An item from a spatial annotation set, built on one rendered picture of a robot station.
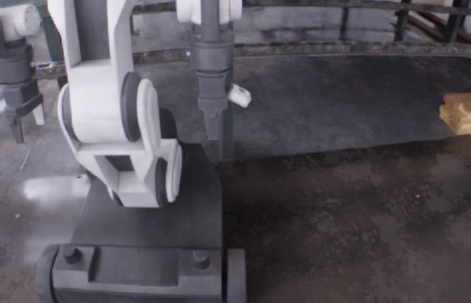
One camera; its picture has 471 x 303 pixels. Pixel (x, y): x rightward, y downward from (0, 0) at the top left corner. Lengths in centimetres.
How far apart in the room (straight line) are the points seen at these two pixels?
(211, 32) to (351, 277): 87
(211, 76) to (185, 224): 51
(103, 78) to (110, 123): 9
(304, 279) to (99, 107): 80
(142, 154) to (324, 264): 71
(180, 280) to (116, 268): 18
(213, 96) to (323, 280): 71
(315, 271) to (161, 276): 50
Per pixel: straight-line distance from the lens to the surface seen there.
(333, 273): 117
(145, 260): 96
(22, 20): 77
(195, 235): 101
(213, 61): 66
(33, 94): 85
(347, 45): 127
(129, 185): 92
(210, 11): 62
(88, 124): 69
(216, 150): 155
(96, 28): 70
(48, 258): 104
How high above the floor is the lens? 98
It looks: 38 degrees down
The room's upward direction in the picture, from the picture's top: straight up
